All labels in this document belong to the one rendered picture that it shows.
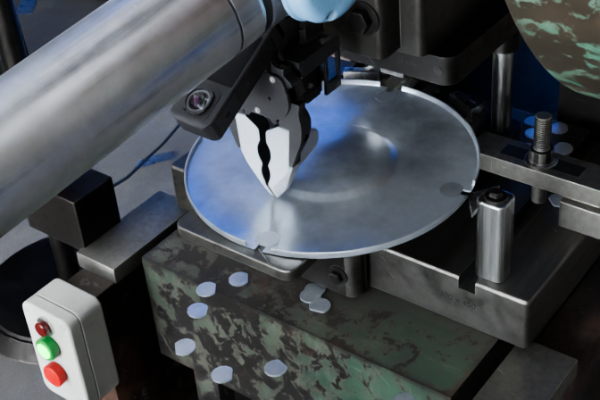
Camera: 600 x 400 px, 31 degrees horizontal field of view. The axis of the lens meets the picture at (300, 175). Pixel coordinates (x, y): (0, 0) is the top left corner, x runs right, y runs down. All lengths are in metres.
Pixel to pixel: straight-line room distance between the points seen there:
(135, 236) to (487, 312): 0.42
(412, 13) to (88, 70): 0.44
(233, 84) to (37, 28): 2.39
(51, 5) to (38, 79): 2.75
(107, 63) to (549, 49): 0.26
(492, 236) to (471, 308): 0.09
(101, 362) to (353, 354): 0.32
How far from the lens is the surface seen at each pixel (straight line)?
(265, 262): 0.97
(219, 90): 0.91
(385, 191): 1.03
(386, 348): 1.08
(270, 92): 0.95
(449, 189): 1.03
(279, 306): 1.13
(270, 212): 1.02
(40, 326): 1.21
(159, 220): 1.28
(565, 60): 0.68
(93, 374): 1.25
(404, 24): 1.03
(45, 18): 3.32
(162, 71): 0.66
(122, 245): 1.25
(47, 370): 1.26
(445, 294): 1.09
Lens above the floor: 1.39
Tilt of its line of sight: 35 degrees down
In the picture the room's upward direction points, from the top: 5 degrees counter-clockwise
